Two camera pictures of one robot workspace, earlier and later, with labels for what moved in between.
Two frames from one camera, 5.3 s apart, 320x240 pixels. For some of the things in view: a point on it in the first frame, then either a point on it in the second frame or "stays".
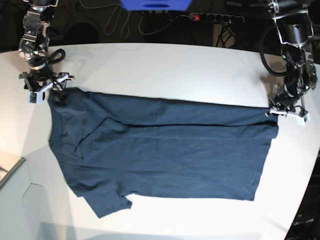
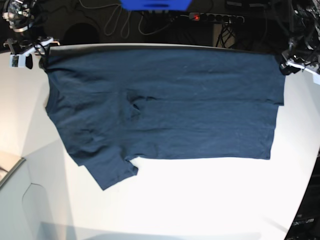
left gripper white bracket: x=300 y=118 -> x=316 y=74
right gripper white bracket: x=37 y=97 -> x=17 y=57
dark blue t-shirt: x=110 y=149 -> x=112 y=104
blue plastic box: x=156 y=5 stays
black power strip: x=219 y=17 stays
